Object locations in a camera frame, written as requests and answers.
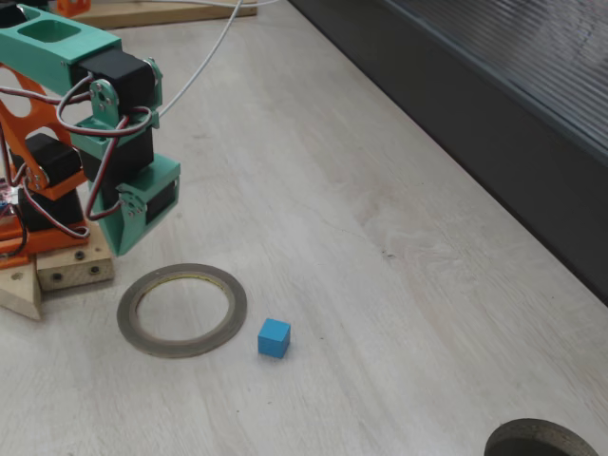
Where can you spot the green gripper black servo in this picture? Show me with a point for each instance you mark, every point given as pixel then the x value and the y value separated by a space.
pixel 124 231

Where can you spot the small blue cube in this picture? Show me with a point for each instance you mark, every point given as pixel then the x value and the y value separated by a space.
pixel 273 339

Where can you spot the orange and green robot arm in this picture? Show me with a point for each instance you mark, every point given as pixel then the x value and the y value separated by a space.
pixel 47 52

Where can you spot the short wooden base block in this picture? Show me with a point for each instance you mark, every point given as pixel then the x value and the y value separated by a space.
pixel 71 273

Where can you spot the long wooden plank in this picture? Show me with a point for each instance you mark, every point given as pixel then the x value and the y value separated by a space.
pixel 21 294

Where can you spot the red controller circuit board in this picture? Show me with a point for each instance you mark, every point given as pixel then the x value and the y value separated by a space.
pixel 5 197

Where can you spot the flat wooden board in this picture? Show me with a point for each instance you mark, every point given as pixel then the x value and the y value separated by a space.
pixel 190 14

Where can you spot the orange printed part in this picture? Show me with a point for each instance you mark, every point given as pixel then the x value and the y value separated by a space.
pixel 73 5

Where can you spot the orange controller board mount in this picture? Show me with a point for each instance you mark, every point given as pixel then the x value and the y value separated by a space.
pixel 12 247

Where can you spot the frosted desk partition grey frame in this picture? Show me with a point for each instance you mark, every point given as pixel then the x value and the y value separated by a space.
pixel 475 119

